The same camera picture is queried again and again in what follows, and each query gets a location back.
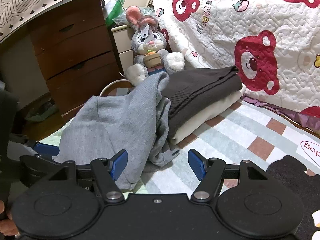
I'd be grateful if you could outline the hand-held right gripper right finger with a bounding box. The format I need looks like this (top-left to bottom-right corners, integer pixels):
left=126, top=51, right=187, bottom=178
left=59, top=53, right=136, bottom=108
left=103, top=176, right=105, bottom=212
left=188, top=149, right=271, bottom=204

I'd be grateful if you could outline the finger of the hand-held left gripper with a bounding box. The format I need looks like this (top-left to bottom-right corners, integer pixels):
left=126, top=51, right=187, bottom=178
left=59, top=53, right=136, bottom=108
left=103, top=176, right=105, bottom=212
left=32, top=142, right=60, bottom=158

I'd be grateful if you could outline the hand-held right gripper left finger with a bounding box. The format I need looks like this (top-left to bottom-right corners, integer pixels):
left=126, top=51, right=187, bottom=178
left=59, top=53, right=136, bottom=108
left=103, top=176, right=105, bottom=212
left=47, top=149, right=128, bottom=204

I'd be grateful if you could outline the grey knit sweater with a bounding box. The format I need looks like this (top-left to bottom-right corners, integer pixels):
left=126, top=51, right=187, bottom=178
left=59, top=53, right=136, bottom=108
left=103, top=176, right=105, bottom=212
left=54, top=71, right=179, bottom=190

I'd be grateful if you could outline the person's left hand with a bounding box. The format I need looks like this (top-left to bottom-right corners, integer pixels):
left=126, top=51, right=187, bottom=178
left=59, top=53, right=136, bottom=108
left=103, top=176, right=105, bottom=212
left=0, top=201, right=19, bottom=238

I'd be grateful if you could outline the checkered blanket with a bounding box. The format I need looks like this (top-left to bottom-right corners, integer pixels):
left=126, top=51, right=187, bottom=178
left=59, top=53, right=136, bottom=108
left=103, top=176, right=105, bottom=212
left=37, top=97, right=320, bottom=240

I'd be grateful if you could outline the cream folded garment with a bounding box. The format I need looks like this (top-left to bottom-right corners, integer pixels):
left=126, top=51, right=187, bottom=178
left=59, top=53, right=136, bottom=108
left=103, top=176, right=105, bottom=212
left=167, top=85, right=247, bottom=145

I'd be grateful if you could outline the dark brown folded garment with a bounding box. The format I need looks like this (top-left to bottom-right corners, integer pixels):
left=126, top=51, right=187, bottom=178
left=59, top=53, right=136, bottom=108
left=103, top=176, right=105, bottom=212
left=161, top=65, right=243, bottom=133

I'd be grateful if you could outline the white rounded bed edge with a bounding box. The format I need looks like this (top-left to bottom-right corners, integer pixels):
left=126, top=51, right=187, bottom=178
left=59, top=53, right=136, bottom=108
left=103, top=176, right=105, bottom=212
left=99, top=79, right=132, bottom=98

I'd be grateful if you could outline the brown wooden drawer cabinet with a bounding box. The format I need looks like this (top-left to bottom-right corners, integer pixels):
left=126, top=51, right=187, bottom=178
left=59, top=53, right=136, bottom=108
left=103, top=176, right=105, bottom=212
left=29, top=0, right=125, bottom=124

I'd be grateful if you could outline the white small drawer cabinet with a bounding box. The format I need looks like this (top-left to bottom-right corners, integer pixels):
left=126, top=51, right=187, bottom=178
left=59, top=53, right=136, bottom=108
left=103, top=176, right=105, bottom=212
left=110, top=24, right=140, bottom=77

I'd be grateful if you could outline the grey bunny plush toy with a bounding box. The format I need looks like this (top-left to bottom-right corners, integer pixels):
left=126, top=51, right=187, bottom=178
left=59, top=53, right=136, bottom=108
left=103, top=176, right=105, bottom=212
left=124, top=6, right=186, bottom=87

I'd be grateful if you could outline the geometric patterned table cloth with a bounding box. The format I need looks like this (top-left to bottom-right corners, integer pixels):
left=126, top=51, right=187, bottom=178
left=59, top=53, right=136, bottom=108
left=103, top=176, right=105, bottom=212
left=0, top=0, right=107, bottom=44

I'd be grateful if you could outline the green plastic bag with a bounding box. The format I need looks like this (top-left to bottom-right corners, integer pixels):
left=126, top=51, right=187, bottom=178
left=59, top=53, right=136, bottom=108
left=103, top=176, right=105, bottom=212
left=103, top=0, right=125, bottom=27

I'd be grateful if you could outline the red bear print quilt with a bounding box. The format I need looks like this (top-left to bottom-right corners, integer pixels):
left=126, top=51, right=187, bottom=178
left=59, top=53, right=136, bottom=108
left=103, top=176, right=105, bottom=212
left=152, top=0, right=320, bottom=142

